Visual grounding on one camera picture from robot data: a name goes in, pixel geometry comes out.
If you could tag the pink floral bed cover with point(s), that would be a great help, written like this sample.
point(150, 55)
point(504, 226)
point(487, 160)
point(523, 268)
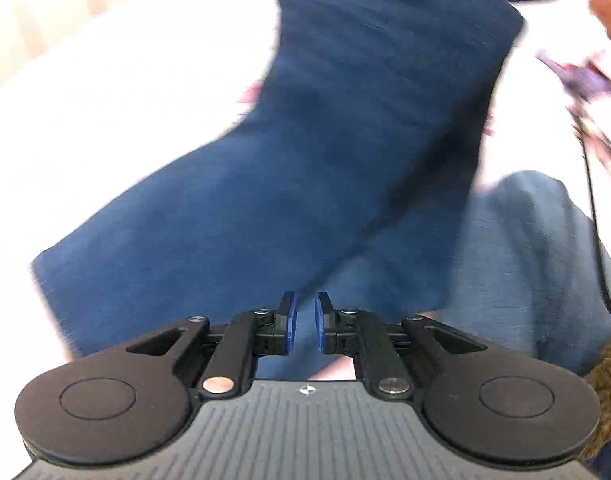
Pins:
point(110, 110)

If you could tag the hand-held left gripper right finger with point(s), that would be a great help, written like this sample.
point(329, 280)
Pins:
point(321, 325)

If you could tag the blue denim pants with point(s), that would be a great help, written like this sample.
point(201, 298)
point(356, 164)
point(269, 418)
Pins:
point(335, 160)

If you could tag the person's leg in light jeans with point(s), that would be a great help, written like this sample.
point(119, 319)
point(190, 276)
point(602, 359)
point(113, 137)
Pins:
point(525, 270)

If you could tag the brown fuzzy garment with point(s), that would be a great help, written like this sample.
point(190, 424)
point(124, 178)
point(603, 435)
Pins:
point(608, 390)

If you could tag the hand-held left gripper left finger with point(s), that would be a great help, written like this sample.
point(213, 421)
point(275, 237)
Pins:
point(288, 325)

